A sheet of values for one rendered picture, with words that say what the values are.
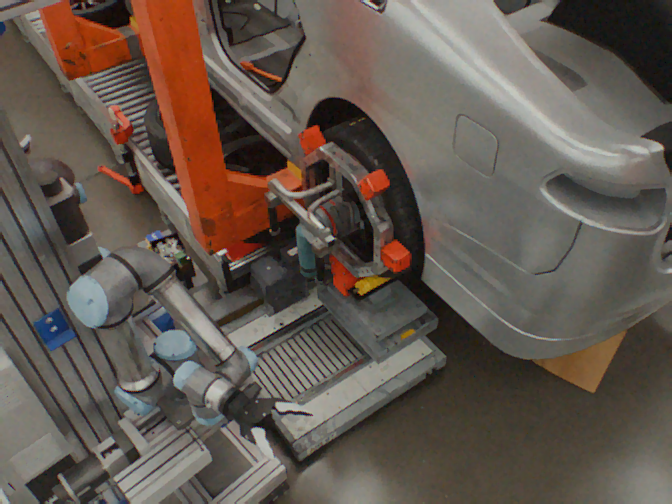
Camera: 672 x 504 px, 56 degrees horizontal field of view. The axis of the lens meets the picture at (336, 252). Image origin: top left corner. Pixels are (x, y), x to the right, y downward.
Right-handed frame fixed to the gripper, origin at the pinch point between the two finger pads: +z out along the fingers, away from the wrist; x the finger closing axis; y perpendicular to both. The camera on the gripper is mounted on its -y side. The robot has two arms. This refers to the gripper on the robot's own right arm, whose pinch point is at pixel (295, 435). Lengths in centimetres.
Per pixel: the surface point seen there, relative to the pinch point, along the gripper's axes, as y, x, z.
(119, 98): 72, -190, -285
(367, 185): -3, -96, -39
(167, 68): -32, -78, -112
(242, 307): 98, -102, -106
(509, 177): -32, -83, 12
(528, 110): -52, -83, 13
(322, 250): 20, -80, -46
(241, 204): 39, -106, -107
